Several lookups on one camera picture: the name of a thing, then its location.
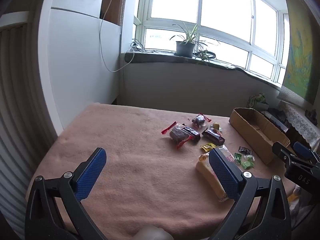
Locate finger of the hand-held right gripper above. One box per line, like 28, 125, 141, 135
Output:
293, 142, 320, 164
272, 142, 300, 165

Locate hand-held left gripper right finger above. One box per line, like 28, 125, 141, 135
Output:
209, 148, 292, 240

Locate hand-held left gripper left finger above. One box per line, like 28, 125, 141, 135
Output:
24, 147, 108, 240

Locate sliced bread packet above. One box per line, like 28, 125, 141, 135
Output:
195, 145, 240, 202

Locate yellow candy packet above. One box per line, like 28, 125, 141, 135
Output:
201, 143, 217, 153

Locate brown chocolate bar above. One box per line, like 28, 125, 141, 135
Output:
201, 128, 225, 146
181, 125, 202, 142

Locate brown cardboard box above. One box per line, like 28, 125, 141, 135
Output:
229, 107, 290, 165

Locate dark cake packet red ends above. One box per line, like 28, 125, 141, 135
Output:
191, 114, 212, 129
161, 121, 194, 150

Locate person's right hand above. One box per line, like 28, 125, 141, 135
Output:
293, 185, 303, 204

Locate person's left hand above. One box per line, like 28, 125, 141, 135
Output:
134, 225, 174, 240

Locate white lace cloth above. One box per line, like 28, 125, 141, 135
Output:
279, 101, 320, 145

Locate small dark ornament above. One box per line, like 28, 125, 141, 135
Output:
305, 109, 319, 124

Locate pink blanket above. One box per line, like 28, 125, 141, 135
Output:
25, 102, 300, 240

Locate green gift bag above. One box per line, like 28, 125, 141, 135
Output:
247, 93, 269, 110

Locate white ribbed panel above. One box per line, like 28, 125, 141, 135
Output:
0, 12, 58, 230

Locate white cabinet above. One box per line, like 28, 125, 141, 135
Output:
37, 0, 123, 135

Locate white charger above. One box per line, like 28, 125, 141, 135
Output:
130, 39, 146, 53

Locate potted spider plant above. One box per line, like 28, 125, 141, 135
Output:
170, 21, 220, 67

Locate white framed window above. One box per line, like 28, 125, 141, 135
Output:
134, 0, 290, 84

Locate wall map poster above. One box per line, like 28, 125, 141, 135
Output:
277, 0, 320, 105

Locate white cable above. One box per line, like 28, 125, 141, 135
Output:
99, 0, 130, 72

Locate blind bead chain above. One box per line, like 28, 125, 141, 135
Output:
119, 0, 129, 53

